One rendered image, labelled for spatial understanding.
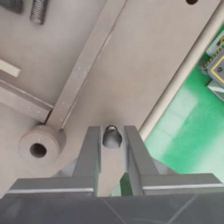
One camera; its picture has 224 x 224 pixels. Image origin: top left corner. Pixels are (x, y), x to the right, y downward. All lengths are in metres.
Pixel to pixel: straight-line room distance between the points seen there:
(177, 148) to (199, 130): 0.30
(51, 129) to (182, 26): 0.16
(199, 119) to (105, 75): 1.73
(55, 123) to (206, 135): 1.87
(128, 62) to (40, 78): 0.09
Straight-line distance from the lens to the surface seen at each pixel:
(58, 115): 0.16
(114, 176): 0.37
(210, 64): 1.44
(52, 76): 0.17
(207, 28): 0.33
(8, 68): 0.19
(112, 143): 0.15
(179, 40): 0.18
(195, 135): 1.92
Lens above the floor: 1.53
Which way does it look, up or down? 75 degrees down
